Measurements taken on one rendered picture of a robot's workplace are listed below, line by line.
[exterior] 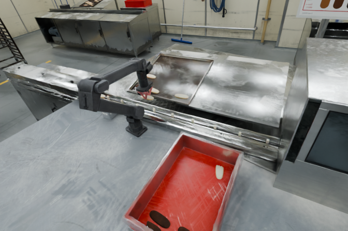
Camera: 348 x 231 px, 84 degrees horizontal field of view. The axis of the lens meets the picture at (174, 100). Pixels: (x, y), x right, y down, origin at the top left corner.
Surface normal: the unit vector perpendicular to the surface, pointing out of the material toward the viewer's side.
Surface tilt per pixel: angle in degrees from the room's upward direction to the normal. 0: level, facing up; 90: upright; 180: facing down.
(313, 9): 90
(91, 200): 0
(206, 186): 0
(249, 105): 10
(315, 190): 89
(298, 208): 0
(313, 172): 91
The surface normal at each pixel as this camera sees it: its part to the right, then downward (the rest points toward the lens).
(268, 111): -0.17, -0.69
